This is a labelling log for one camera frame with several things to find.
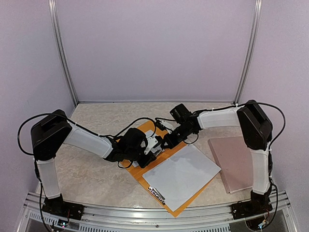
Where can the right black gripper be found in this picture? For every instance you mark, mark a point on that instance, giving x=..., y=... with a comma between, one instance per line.
x=172, y=142

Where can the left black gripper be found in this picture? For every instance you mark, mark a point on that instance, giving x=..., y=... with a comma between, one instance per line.
x=148, y=160

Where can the white paper sheet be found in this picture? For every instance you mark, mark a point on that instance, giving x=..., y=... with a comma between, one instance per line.
x=146, y=159
x=182, y=175

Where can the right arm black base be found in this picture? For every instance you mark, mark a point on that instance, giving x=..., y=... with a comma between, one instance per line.
x=258, y=204

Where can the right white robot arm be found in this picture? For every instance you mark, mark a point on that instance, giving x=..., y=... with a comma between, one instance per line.
x=255, y=126

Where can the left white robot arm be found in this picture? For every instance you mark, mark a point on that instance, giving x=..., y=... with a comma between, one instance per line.
x=56, y=131

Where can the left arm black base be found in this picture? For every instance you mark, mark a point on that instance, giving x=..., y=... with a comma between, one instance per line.
x=58, y=207

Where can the orange folder top clip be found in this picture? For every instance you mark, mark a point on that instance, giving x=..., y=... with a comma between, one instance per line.
x=157, y=194

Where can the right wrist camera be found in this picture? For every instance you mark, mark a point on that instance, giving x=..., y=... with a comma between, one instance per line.
x=164, y=126

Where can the front aluminium rail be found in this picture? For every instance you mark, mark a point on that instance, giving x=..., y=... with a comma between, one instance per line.
x=98, y=218

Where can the left aluminium frame post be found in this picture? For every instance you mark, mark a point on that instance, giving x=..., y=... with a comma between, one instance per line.
x=61, y=51

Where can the aluminium frame post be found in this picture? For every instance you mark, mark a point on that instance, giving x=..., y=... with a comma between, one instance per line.
x=61, y=51
x=250, y=50

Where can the right aluminium frame post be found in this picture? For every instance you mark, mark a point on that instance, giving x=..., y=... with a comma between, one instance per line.
x=250, y=50

